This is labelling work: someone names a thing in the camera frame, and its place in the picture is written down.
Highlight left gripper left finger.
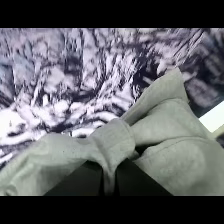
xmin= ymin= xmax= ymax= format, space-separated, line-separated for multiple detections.
xmin=43 ymin=160 xmax=105 ymax=197

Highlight pale beige trousers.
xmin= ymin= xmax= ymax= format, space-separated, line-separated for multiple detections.
xmin=0 ymin=67 xmax=224 ymax=197

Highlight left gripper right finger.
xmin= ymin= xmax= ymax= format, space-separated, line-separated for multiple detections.
xmin=114 ymin=157 xmax=175 ymax=197

